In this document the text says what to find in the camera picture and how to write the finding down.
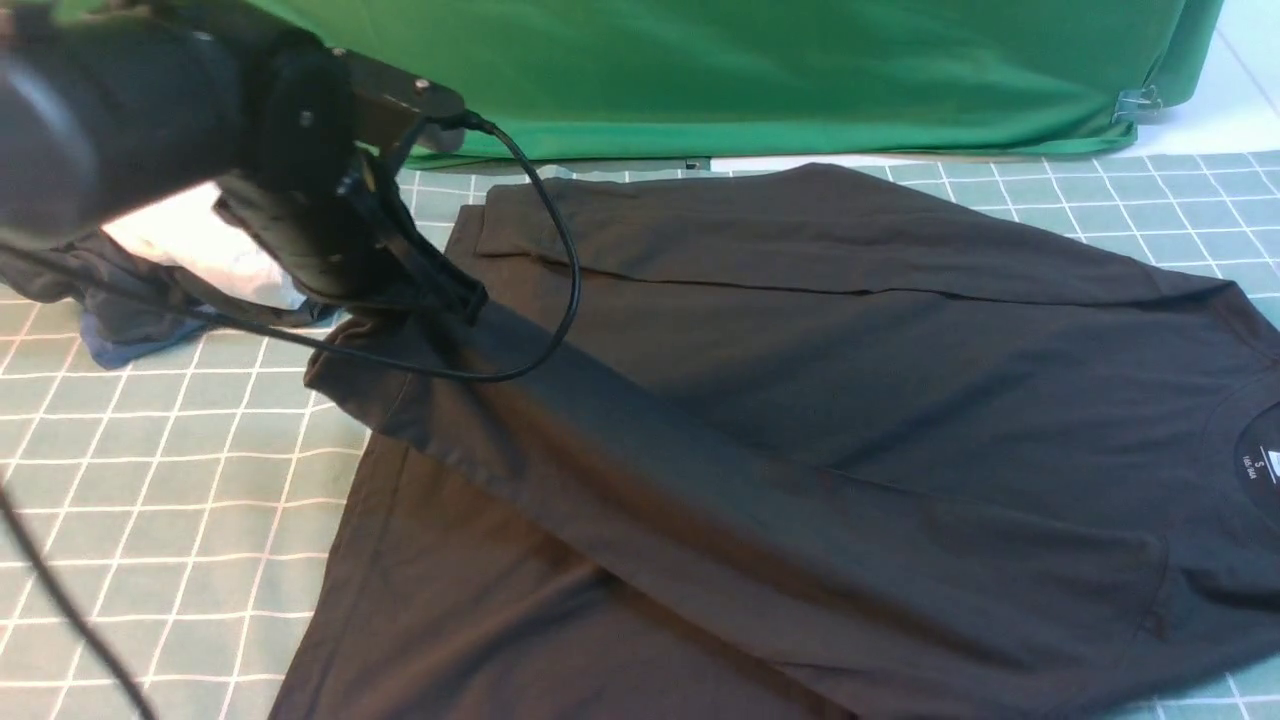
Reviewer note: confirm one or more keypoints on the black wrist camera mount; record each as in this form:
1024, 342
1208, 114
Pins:
389, 102

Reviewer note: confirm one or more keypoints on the dark gray crumpled garment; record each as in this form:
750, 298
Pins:
136, 299

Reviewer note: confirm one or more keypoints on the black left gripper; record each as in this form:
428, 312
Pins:
334, 244

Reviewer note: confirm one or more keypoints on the green checkered table mat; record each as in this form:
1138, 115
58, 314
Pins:
188, 500

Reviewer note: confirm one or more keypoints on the white crumpled garment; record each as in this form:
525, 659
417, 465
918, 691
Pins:
184, 230

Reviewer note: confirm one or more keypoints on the dark gray long-sleeve shirt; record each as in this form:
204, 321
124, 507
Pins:
819, 447

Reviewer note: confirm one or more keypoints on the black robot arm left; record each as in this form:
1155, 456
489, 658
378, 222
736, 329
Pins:
111, 112

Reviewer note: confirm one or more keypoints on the metal binder clip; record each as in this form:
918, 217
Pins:
1137, 105

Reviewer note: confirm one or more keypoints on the green backdrop cloth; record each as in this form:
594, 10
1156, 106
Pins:
740, 79

